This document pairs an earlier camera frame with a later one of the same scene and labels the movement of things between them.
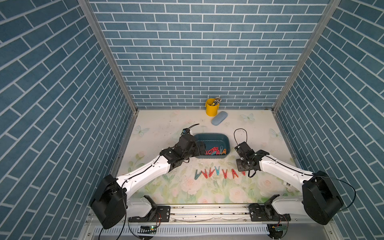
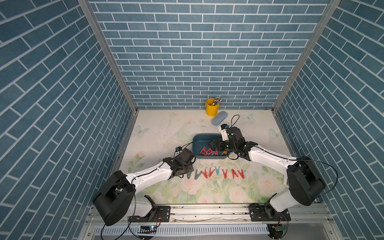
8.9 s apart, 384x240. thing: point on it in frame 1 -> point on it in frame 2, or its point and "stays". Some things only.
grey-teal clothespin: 197,175 stays
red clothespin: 225,174 stays
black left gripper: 202,149 -> 190,168
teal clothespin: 217,170 stays
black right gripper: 239,167 -> 219,142
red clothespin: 233,172 stays
